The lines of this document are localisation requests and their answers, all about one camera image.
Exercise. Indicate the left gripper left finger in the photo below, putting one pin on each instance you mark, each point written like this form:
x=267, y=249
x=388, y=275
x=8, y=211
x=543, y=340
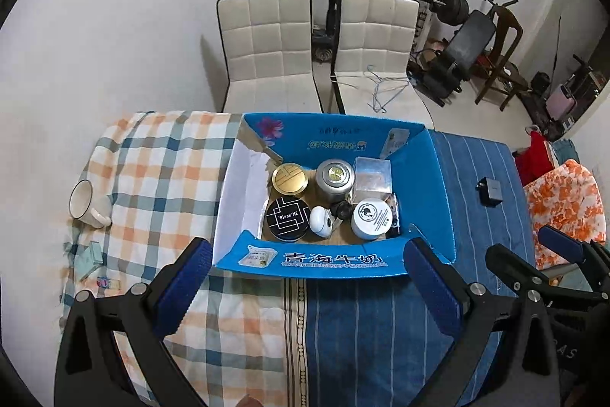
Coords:
x=90, y=370

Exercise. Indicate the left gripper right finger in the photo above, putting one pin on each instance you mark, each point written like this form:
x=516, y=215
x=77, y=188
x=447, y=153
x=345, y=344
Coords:
x=524, y=371

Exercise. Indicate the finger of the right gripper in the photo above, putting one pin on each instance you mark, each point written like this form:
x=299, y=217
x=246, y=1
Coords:
x=592, y=258
x=521, y=277

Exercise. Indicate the grey power charger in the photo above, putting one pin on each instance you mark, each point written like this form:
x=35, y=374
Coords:
x=489, y=190

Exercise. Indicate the white earbuds case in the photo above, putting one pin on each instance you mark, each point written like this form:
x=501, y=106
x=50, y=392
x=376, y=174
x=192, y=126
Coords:
x=321, y=222

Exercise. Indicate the orange floral blanket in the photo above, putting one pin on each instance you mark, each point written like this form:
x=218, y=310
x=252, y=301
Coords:
x=568, y=199

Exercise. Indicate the red cloth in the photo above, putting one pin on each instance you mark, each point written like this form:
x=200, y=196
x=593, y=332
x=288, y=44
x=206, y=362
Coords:
x=534, y=161

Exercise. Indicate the pink suitcase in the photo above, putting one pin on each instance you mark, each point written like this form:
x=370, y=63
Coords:
x=560, y=103

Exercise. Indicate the blue striped cloth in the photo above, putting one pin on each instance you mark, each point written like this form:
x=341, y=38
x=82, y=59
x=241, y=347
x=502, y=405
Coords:
x=372, y=342

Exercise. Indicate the white round jar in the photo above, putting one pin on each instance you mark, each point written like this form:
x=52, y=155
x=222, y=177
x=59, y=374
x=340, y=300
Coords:
x=371, y=219

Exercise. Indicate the white ceramic mug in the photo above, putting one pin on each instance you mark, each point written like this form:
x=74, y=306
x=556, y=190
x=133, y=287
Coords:
x=86, y=206

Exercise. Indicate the clear plastic box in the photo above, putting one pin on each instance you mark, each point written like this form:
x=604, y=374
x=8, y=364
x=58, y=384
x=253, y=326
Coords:
x=373, y=179

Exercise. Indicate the keys with black fob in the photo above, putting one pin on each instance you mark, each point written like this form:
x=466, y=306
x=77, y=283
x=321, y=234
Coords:
x=341, y=211

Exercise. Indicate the brown wooden chair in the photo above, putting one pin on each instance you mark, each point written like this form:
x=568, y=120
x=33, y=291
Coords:
x=495, y=66

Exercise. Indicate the plaid checkered cloth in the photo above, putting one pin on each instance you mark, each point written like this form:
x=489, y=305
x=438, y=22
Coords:
x=243, y=335

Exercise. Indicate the silver round tin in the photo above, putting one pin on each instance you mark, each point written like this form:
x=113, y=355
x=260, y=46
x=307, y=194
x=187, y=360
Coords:
x=334, y=179

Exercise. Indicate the blue cardboard milk box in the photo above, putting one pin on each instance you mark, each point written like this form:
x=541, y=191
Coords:
x=243, y=242

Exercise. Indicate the black weight bench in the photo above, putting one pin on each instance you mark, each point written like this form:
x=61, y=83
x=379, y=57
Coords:
x=443, y=75

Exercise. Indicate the black round cushion compact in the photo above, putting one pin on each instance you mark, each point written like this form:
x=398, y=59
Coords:
x=287, y=218

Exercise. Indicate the gold round tin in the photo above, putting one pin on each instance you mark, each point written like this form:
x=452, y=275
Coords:
x=290, y=179

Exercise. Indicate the right white padded chair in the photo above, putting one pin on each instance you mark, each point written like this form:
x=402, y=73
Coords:
x=378, y=33

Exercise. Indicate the white padded chair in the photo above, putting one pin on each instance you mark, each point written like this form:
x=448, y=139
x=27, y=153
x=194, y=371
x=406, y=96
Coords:
x=378, y=33
x=267, y=51

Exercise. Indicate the left white padded chair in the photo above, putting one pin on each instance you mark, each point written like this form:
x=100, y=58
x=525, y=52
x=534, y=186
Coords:
x=267, y=51

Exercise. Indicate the blue wire hanger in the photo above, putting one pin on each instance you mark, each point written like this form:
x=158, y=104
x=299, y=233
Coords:
x=385, y=89

